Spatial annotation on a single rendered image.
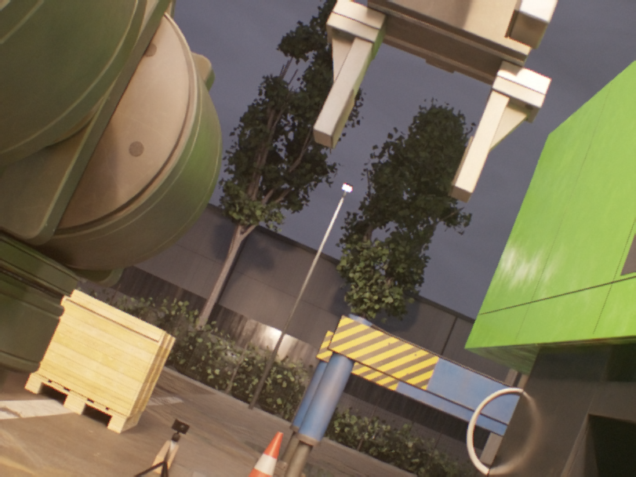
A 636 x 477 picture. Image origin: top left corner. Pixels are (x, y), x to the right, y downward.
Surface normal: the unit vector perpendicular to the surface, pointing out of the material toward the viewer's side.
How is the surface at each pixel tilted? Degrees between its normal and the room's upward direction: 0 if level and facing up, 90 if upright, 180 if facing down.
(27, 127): 125
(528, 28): 180
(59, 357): 90
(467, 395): 90
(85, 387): 90
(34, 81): 118
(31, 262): 90
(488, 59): 180
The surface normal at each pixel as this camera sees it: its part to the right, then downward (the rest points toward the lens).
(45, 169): -0.04, -0.21
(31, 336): 0.90, 0.34
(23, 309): 0.83, 0.28
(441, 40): -0.40, 0.90
